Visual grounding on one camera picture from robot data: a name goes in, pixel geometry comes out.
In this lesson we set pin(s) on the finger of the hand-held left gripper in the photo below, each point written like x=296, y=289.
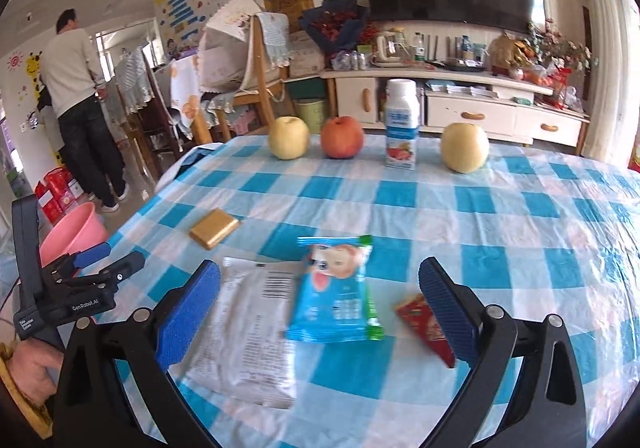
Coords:
x=125, y=265
x=92, y=253

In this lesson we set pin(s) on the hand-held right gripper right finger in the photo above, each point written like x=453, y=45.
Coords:
x=445, y=308

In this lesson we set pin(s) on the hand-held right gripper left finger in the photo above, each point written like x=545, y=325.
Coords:
x=190, y=313

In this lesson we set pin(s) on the pink plastic basin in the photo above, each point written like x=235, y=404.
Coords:
x=75, y=233

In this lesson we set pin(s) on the grey wet wipes packet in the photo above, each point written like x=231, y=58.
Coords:
x=240, y=343

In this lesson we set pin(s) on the blue cartoon snack packet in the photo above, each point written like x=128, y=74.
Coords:
x=330, y=298

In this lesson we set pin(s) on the person's left hand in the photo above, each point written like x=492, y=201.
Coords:
x=35, y=370

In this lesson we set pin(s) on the red snack packet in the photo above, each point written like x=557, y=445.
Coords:
x=425, y=328

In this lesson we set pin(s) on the blue white checked tablecloth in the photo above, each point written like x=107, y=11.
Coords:
x=450, y=228

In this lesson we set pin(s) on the gold foil packet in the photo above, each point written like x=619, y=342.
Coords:
x=215, y=228

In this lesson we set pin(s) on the yellow pear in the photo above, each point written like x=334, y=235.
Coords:
x=464, y=148

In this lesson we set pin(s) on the wooden chair with lace cover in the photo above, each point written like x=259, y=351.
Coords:
x=137, y=88

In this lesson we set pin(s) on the dining table with printed cloth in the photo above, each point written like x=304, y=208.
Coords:
x=187, y=88

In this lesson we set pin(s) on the white milk bottle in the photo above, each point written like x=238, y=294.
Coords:
x=401, y=123

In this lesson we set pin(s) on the giraffe height chart sticker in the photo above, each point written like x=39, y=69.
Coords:
x=32, y=68

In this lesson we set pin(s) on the white television cabinet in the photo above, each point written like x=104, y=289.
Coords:
x=475, y=115

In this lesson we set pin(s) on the red apple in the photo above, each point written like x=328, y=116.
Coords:
x=341, y=138

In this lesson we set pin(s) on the yellow-green apple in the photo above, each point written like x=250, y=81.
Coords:
x=288, y=138

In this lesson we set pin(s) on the green waste bin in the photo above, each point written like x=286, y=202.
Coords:
x=311, y=115

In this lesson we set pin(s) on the wooden chair with blue towel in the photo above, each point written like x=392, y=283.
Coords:
x=265, y=78

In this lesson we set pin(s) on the white drawing board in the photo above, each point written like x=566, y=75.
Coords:
x=230, y=43

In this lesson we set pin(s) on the gold gift basket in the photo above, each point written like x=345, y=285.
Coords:
x=507, y=55

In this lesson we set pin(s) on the clear water bottle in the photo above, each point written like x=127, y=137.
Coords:
x=418, y=48

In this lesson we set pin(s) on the dried flower arrangement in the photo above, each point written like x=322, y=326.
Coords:
x=560, y=48

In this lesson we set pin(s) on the red flower bouquet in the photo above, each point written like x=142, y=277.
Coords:
x=332, y=30

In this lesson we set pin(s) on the white window curtain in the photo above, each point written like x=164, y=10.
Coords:
x=610, y=53

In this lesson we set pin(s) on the blue yellow wall stickers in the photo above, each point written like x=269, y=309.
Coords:
x=182, y=3

